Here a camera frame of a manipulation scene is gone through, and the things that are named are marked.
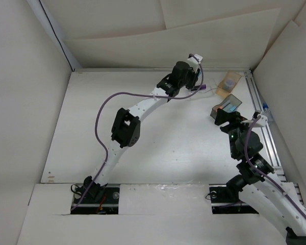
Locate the clear spray bottle blue cap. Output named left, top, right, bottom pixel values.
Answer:
left=263, top=103, right=274, bottom=124

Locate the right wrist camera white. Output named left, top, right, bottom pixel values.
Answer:
left=252, top=111, right=268, bottom=128

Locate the black blue highlighter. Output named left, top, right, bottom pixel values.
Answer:
left=196, top=69, right=201, bottom=77

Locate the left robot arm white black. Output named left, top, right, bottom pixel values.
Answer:
left=81, top=55, right=203, bottom=203

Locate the purple highlighter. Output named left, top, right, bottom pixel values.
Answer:
left=190, top=84, right=206, bottom=91

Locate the orange highlighter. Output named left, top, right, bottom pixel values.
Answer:
left=215, top=104, right=227, bottom=111

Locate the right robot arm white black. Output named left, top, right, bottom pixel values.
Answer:
left=210, top=109, right=306, bottom=244

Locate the small bottle in orange container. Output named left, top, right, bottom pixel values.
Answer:
left=223, top=79, right=236, bottom=90

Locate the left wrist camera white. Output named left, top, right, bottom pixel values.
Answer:
left=187, top=54, right=203, bottom=72

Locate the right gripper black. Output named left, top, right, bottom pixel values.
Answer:
left=214, top=107, right=256, bottom=158

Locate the dark grey transparent container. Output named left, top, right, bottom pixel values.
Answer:
left=210, top=94, right=242, bottom=119

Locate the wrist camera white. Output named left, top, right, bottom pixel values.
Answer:
left=252, top=111, right=268, bottom=128
left=187, top=54, right=203, bottom=72

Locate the orange transparent container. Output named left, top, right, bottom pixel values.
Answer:
left=216, top=71, right=242, bottom=97

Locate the clear plastic container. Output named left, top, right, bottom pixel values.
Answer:
left=189, top=79, right=217, bottom=100

